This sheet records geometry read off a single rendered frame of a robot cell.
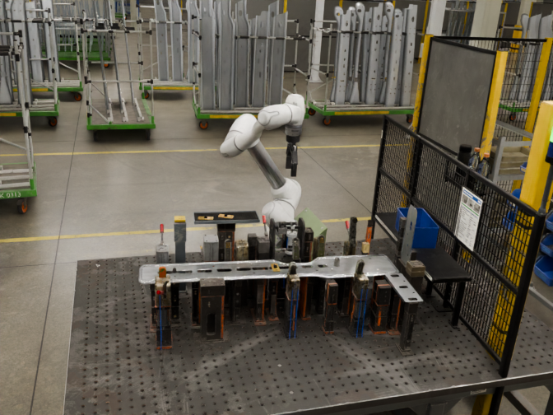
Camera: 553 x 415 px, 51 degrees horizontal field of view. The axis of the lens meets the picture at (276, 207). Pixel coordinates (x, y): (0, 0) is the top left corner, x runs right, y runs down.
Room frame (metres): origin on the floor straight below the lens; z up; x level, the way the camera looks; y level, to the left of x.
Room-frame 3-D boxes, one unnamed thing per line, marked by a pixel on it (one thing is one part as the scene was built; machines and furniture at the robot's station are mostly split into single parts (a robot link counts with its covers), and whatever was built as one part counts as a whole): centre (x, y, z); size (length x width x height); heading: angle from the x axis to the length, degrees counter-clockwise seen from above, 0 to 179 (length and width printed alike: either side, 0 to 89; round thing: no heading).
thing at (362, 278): (2.63, -0.45, 0.87); 0.12 x 0.09 x 0.35; 12
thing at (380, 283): (2.67, -0.58, 0.84); 0.11 x 0.10 x 0.28; 12
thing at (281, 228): (2.97, -0.07, 0.94); 0.18 x 0.13 x 0.49; 102
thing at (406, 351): (2.50, -0.70, 0.84); 0.11 x 0.06 x 0.29; 12
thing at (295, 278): (2.59, -0.11, 0.87); 0.12 x 0.09 x 0.35; 12
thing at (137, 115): (9.27, 2.65, 0.88); 1.91 x 1.00 x 1.76; 18
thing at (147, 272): (2.73, 0.01, 1.00); 1.38 x 0.22 x 0.02; 102
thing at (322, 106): (10.83, -1.47, 0.88); 1.91 x 1.01 x 1.76; 109
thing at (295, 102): (3.00, -0.06, 1.80); 0.13 x 0.11 x 0.16; 138
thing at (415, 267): (2.77, -0.76, 0.88); 0.08 x 0.08 x 0.36; 12
